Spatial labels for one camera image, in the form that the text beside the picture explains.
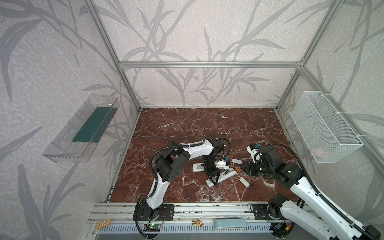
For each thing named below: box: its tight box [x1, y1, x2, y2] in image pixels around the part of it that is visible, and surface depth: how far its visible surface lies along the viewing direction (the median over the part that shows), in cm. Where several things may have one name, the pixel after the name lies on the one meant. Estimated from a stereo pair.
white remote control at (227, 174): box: [205, 167, 238, 187], surface depth 86 cm
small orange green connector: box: [192, 219, 204, 227], surface depth 72 cm
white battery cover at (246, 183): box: [239, 176, 250, 188], surface depth 85 cm
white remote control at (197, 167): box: [192, 162, 205, 172], surface depth 89 cm
